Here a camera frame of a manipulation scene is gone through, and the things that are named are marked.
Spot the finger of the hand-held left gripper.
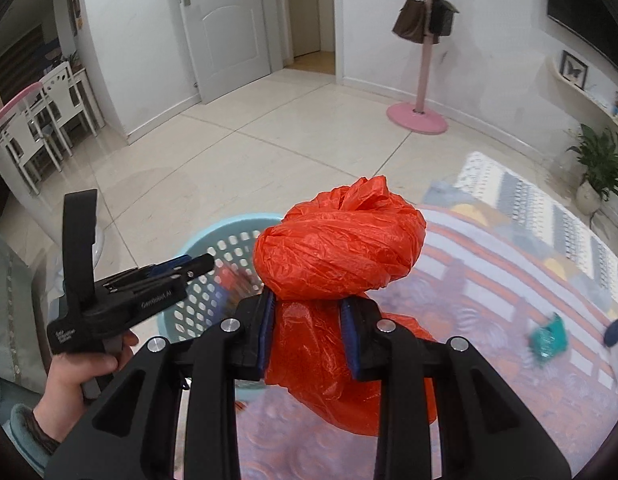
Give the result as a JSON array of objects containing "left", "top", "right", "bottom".
[
  {"left": 103, "top": 255, "right": 194, "bottom": 288},
  {"left": 134, "top": 253, "right": 215, "bottom": 295}
]

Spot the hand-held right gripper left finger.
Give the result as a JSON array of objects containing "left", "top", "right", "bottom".
[{"left": 46, "top": 292, "right": 277, "bottom": 480}]

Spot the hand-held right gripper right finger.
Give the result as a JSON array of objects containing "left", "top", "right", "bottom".
[{"left": 339, "top": 296, "right": 572, "bottom": 480}]

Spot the teal plastic basket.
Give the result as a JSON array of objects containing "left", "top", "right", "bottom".
[{"left": 155, "top": 212, "right": 286, "bottom": 411}]

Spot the orange plastic bag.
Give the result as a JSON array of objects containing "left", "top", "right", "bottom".
[{"left": 252, "top": 176, "right": 437, "bottom": 437}]

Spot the person's left forearm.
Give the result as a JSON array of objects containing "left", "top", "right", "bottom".
[{"left": 2, "top": 400, "right": 65, "bottom": 478}]

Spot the person's left hand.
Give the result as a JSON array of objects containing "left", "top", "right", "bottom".
[{"left": 33, "top": 332, "right": 140, "bottom": 443}]

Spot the grey green fabric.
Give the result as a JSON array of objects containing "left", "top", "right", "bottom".
[{"left": 0, "top": 225, "right": 50, "bottom": 396}]

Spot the pink-rimmed glass table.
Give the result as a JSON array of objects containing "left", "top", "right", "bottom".
[{"left": 0, "top": 85, "right": 42, "bottom": 161}]

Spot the teal packet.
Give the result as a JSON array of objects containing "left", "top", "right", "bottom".
[{"left": 526, "top": 312, "right": 570, "bottom": 361}]

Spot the dark slatted blind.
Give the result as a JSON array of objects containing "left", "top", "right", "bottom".
[{"left": 0, "top": 25, "right": 45, "bottom": 106}]

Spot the white door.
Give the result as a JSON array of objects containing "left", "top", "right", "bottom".
[{"left": 174, "top": 0, "right": 271, "bottom": 106}]

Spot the pink coat rack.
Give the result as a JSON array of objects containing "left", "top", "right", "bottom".
[{"left": 386, "top": 0, "right": 449, "bottom": 135}]

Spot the potted green plant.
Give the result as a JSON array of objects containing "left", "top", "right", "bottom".
[{"left": 566, "top": 123, "right": 618, "bottom": 216}]

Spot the brown handbag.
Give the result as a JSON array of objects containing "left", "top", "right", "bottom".
[{"left": 392, "top": 0, "right": 432, "bottom": 43}]

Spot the black handbag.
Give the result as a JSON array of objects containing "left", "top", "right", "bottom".
[{"left": 429, "top": 0, "right": 460, "bottom": 37}]

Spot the framed butterfly picture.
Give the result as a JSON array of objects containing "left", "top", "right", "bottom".
[{"left": 560, "top": 50, "right": 590, "bottom": 91}]

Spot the wall picture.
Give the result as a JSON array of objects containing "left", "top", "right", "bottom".
[{"left": 66, "top": 0, "right": 85, "bottom": 36}]

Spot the white curved wall shelf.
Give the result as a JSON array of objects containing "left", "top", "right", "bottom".
[{"left": 545, "top": 55, "right": 618, "bottom": 136}]

